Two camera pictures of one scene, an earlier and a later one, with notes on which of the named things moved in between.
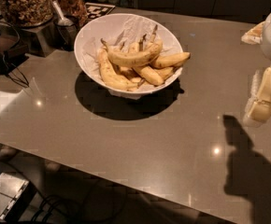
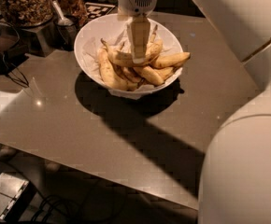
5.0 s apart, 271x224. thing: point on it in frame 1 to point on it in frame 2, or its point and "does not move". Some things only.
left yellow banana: x=110 y=75 does not move
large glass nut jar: x=26 y=6 does not move
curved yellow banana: x=137 y=58 does not move
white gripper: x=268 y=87 to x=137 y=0
